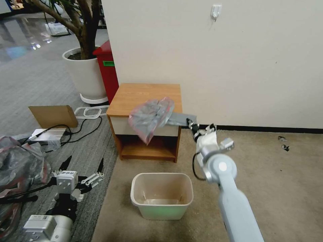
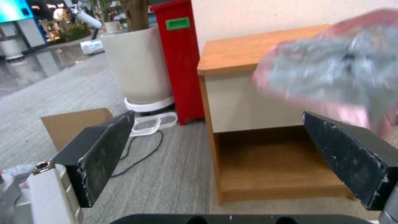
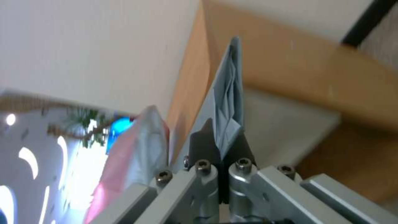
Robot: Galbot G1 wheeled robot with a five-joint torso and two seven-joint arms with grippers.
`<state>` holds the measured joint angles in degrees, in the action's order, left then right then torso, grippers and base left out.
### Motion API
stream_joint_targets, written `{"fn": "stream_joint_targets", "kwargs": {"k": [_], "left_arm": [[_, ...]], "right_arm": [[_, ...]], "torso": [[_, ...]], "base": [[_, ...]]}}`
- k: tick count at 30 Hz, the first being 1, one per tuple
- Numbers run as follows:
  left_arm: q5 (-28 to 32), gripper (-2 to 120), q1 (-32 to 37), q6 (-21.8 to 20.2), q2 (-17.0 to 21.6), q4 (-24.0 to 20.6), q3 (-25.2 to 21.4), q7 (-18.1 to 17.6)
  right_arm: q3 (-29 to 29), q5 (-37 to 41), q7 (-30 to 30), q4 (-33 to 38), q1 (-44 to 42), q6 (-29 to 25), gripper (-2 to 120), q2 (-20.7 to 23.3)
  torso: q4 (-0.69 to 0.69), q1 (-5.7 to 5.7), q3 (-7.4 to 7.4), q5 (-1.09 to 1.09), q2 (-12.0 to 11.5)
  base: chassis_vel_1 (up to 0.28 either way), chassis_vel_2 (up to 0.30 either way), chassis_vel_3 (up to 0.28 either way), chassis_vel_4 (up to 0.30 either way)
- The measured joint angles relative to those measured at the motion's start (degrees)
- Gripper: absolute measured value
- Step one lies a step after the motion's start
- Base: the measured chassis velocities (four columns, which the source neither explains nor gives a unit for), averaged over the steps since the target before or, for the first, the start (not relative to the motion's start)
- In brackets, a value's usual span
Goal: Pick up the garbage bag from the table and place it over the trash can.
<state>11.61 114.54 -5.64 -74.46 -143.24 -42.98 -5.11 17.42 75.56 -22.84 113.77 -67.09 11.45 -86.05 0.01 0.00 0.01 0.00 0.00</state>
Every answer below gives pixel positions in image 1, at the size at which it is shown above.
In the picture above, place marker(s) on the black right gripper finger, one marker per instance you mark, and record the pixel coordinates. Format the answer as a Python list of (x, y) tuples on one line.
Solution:
[(191, 127), (194, 124)]

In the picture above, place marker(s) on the red plastic bin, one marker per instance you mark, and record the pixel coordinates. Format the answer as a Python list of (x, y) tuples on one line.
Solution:
[(107, 73)]

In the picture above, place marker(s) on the wooden bedside table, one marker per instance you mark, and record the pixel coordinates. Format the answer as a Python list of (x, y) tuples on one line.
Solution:
[(145, 100)]

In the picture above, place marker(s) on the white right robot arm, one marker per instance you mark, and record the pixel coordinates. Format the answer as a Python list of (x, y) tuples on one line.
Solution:
[(227, 181)]

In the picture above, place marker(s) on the dark floor debris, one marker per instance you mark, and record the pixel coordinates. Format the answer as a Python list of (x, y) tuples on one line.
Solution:
[(284, 145)]

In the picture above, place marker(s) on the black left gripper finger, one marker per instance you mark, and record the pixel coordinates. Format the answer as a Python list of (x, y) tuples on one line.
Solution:
[(63, 167), (94, 177)]

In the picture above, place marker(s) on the brown cardboard sheet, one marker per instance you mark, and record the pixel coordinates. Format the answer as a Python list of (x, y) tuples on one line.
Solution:
[(54, 116)]

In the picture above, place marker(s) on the silver metal box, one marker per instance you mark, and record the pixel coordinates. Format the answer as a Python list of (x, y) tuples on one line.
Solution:
[(48, 134)]

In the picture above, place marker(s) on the grey translucent garbage bag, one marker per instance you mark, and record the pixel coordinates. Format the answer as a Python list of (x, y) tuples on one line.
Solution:
[(151, 117)]

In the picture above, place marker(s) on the white pot saucer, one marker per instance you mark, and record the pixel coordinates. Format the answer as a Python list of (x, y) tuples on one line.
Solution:
[(94, 100)]

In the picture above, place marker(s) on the green bin label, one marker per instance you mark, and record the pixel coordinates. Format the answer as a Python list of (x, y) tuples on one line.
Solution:
[(109, 63)]

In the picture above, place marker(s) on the pile of garbage bags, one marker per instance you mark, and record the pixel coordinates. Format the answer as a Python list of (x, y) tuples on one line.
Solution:
[(17, 166)]

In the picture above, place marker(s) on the small clear plastic bag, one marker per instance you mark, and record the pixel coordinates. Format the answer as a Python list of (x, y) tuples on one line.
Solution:
[(50, 145)]

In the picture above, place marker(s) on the white wall hook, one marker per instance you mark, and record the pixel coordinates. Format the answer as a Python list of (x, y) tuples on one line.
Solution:
[(216, 11)]

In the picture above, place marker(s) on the white cardboard box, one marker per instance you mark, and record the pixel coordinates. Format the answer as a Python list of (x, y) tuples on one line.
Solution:
[(56, 28)]

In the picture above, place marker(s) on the beige plastic trash can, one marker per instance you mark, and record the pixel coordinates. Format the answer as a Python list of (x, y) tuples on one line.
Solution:
[(161, 194)]

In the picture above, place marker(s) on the white round plant pot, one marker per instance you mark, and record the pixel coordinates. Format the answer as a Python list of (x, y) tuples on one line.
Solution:
[(83, 75)]

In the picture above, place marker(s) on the brown indoor tree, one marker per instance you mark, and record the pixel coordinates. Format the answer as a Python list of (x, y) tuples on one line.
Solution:
[(83, 30)]

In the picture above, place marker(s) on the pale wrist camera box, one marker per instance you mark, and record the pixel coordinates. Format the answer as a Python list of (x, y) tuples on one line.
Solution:
[(66, 181)]

